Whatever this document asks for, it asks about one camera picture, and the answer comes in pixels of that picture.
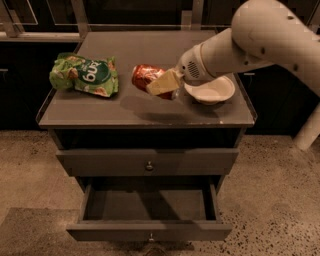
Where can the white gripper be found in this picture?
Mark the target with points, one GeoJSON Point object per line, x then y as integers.
{"type": "Point", "coordinates": [189, 66]}

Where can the red coke can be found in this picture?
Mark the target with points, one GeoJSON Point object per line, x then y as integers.
{"type": "Point", "coordinates": [144, 74]}

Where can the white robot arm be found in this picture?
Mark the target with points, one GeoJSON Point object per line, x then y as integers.
{"type": "Point", "coordinates": [262, 33]}

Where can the grey drawer cabinet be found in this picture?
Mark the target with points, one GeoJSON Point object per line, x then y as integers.
{"type": "Point", "coordinates": [134, 120]}

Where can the grey top drawer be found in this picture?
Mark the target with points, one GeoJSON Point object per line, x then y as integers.
{"type": "Point", "coordinates": [131, 162]}

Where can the round top drawer knob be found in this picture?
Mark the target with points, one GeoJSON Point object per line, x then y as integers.
{"type": "Point", "coordinates": [149, 166]}

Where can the round drawer knob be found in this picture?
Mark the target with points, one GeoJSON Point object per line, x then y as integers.
{"type": "Point", "coordinates": [151, 238]}
{"type": "Point", "coordinates": [149, 166]}

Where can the open grey middle drawer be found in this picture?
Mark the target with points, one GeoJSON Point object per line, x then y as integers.
{"type": "Point", "coordinates": [173, 208]}

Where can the round middle drawer knob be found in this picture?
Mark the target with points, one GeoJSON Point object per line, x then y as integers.
{"type": "Point", "coordinates": [151, 238]}

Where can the white paper bowl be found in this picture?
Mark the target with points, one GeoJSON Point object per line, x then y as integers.
{"type": "Point", "coordinates": [213, 92]}

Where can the green chip bag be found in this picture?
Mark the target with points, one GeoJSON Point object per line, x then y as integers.
{"type": "Point", "coordinates": [97, 77]}

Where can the dark background counter cabinets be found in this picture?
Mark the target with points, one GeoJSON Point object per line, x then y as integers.
{"type": "Point", "coordinates": [282, 103]}

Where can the metal railing frame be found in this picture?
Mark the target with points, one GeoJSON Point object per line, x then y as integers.
{"type": "Point", "coordinates": [65, 21]}

